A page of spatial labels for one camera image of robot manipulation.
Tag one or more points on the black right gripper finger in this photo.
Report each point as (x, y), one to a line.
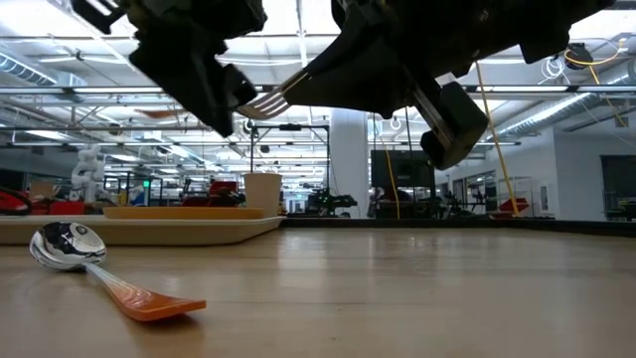
(459, 124)
(363, 74)

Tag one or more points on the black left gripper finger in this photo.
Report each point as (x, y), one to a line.
(241, 87)
(184, 79)

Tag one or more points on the cream plastic cup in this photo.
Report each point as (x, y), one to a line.
(262, 194)

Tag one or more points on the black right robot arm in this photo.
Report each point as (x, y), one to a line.
(551, 25)

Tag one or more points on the cream plastic tray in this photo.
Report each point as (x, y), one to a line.
(149, 231)

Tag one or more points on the black monitor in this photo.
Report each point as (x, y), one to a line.
(402, 169)

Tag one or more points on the white building column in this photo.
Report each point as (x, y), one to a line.
(350, 164)

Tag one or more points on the red floor sign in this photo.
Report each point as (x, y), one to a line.
(514, 205)

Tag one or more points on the red black machine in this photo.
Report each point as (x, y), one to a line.
(221, 191)

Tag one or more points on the white robot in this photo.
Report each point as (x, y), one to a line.
(88, 171)

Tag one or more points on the black frame rig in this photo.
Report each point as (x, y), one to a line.
(289, 127)

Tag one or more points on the silver ventilation duct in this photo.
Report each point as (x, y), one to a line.
(551, 112)

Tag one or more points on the black aluminium table frame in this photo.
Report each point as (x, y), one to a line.
(447, 226)

